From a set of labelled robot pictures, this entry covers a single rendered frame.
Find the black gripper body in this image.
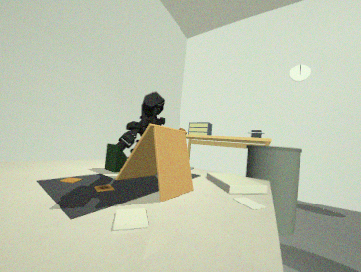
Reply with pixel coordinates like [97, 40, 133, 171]
[127, 112, 154, 131]

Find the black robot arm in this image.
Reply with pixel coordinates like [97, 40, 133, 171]
[116, 92, 165, 151]

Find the pale beige rectangular box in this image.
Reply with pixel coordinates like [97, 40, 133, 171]
[207, 173, 268, 194]

